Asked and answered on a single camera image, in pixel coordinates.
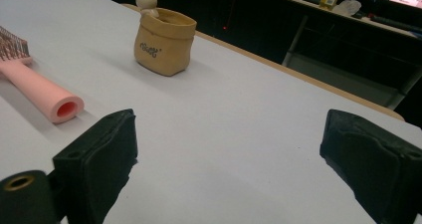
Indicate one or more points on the pink hairbrush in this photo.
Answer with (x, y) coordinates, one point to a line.
(40, 91)

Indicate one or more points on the yellow plastic bottle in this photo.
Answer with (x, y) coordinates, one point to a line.
(164, 48)

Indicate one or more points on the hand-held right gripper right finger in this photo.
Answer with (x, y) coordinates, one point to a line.
(375, 157)

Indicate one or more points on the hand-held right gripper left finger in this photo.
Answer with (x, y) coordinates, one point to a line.
(96, 161)

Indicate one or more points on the dark tube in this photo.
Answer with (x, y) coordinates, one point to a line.
(394, 23)

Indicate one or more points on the metal frame side table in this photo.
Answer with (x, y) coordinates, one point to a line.
(335, 78)

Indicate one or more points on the white plastic bag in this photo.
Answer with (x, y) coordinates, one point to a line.
(347, 7)

